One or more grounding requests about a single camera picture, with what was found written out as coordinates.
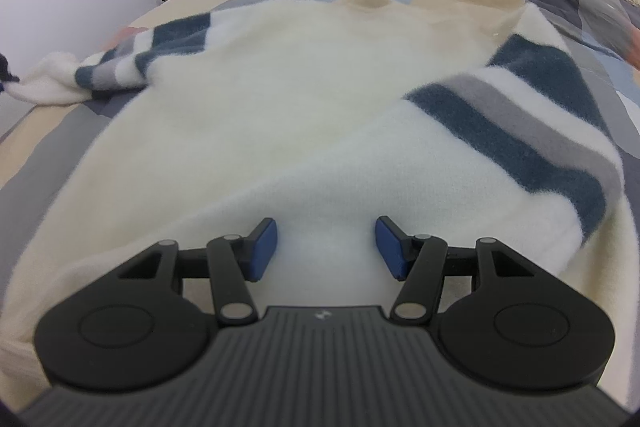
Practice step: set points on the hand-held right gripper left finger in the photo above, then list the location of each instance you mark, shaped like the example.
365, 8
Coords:
265, 247

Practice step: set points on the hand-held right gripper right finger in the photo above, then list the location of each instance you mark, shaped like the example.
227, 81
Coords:
390, 247

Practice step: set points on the white striped fuzzy sweater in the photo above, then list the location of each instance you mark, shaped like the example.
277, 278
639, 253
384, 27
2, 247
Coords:
310, 107

